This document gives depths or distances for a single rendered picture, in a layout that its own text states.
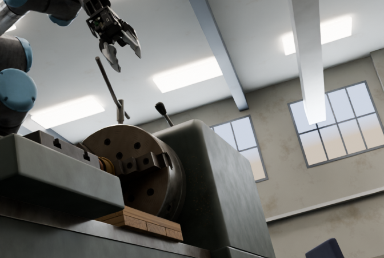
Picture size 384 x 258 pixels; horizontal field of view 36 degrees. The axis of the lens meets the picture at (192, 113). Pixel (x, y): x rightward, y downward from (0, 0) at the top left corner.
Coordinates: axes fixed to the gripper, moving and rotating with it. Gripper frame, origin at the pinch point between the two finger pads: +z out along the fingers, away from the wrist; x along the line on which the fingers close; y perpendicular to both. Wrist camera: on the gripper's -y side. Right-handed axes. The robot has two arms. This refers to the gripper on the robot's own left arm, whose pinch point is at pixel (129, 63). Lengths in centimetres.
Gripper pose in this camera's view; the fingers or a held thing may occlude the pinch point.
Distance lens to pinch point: 156.9
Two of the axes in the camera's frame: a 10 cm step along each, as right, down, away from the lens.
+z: 4.4, 7.9, -4.3
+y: -3.5, -2.9, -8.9
